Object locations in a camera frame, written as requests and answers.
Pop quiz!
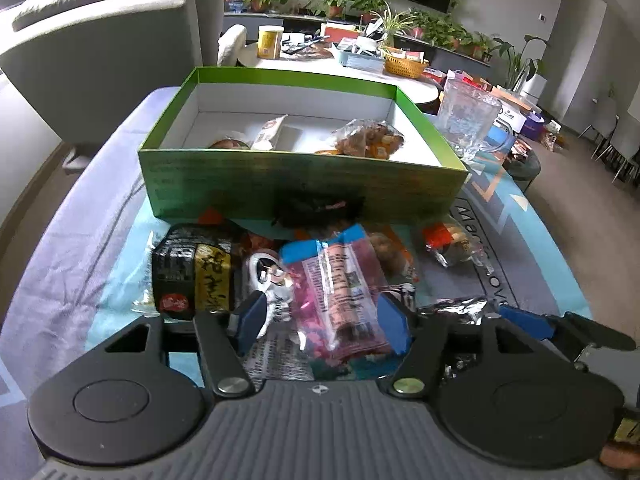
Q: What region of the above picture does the pink clear snack packet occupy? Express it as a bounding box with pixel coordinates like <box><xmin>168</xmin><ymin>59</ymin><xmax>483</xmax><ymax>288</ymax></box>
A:
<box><xmin>280</xmin><ymin>224</ymin><xmax>390</xmax><ymax>365</ymax></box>

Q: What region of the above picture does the small red clear snack packet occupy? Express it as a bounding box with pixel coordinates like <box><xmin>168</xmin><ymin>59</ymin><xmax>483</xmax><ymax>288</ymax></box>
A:
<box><xmin>421</xmin><ymin>216</ymin><xmax>494</xmax><ymax>274</ymax></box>

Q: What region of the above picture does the orange nut snack bag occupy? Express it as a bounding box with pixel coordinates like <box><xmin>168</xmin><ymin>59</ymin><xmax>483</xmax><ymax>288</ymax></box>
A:
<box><xmin>367</xmin><ymin>224</ymin><xmax>420</xmax><ymax>284</ymax></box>

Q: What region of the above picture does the silver foil snack packet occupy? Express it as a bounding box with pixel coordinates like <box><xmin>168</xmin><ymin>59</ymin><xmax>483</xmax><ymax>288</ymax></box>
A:
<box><xmin>418</xmin><ymin>296</ymin><xmax>494</xmax><ymax>325</ymax></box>

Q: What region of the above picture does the blue patterned table cloth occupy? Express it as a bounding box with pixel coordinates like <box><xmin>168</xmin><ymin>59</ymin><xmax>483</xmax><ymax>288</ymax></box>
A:
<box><xmin>85</xmin><ymin>162</ymin><xmax>591</xmax><ymax>349</ymax></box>

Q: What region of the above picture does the white cartoon snack packet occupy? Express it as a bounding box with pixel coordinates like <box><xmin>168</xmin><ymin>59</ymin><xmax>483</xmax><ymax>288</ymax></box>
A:
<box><xmin>243</xmin><ymin>249</ymin><xmax>293</xmax><ymax>338</ymax></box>

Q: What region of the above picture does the black yellow snack packet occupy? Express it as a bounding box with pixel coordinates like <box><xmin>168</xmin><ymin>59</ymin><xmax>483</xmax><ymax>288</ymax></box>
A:
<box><xmin>152</xmin><ymin>223</ymin><xmax>240</xmax><ymax>320</ymax></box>

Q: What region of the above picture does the green cardboard box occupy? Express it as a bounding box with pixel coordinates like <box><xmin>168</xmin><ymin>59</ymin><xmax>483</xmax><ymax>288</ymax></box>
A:
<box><xmin>139</xmin><ymin>67</ymin><xmax>468</xmax><ymax>223</ymax></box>

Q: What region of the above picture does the white snack packet in box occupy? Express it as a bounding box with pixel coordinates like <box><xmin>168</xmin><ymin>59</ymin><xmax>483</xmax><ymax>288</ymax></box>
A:
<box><xmin>250</xmin><ymin>115</ymin><xmax>288</xmax><ymax>151</ymax></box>

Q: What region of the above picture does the white blue carton box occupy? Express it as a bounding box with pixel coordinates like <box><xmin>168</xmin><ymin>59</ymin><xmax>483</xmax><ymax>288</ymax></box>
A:
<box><xmin>498</xmin><ymin>99</ymin><xmax>527</xmax><ymax>133</ymax></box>

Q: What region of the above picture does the clear glass mug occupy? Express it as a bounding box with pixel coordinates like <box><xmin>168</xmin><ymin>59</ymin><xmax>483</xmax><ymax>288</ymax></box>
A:
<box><xmin>435</xmin><ymin>78</ymin><xmax>516</xmax><ymax>162</ymax></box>

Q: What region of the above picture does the round white coffee table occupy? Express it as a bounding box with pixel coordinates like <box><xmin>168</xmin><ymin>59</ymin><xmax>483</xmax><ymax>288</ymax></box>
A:
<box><xmin>238</xmin><ymin>44</ymin><xmax>440</xmax><ymax>106</ymax></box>

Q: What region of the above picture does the woven yellow basket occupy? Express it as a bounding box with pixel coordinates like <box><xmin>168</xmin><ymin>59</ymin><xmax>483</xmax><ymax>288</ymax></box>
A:
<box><xmin>384</xmin><ymin>54</ymin><xmax>428</xmax><ymax>79</ymax></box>

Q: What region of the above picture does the blue plastic tray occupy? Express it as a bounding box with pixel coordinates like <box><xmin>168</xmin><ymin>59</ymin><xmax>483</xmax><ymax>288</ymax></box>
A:
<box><xmin>337</xmin><ymin>50</ymin><xmax>384</xmax><ymax>74</ymax></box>

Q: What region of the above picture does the yellow tin can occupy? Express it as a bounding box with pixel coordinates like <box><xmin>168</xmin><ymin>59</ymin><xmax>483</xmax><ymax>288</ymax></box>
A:
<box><xmin>257</xmin><ymin>25</ymin><xmax>284</xmax><ymax>60</ymax></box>

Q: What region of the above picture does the spider plant in pot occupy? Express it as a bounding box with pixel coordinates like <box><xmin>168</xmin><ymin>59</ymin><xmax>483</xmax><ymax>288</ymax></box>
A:
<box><xmin>372</xmin><ymin>3</ymin><xmax>416</xmax><ymax>47</ymax></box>

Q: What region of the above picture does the grey armchair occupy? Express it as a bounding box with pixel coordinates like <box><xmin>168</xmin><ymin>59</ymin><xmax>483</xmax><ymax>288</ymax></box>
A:
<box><xmin>1</xmin><ymin>0</ymin><xmax>224</xmax><ymax>146</ymax></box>

